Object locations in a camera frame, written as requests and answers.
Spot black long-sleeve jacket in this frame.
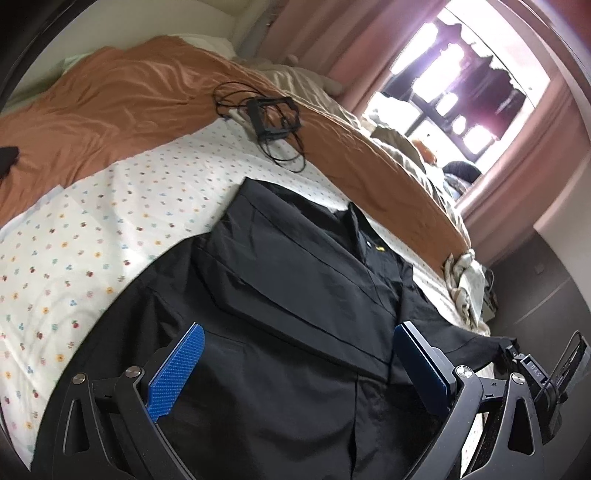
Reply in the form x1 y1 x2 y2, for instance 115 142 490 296
32 180 500 479

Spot dark hanging clothes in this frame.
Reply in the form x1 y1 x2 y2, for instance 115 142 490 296
381 19 526 140

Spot crumpled patterned white cloth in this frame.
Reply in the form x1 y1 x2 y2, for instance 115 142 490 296
444 249 490 335

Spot floral white bed sheet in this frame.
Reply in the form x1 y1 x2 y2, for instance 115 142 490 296
1 120 486 468

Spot orange plush toy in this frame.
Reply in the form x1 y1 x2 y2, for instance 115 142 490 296
412 139 438 166

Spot pink right curtain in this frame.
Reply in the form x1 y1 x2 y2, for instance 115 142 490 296
461 78 591 269

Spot pink curtain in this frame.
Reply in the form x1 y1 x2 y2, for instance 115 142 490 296
256 0 447 114
461 78 591 269

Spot black folded garment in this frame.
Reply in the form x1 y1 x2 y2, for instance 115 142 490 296
0 146 20 178

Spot orange-brown blanket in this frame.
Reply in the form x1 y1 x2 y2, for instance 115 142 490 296
1 36 471 266

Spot pink left curtain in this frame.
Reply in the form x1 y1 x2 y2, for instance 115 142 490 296
256 0 447 114

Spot white pillow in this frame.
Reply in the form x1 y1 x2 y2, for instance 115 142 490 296
60 34 236 74

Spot cream padded headboard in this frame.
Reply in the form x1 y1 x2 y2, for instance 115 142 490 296
1 1 270 105

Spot black cable bundle with charger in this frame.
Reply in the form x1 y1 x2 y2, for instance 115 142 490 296
211 81 309 174

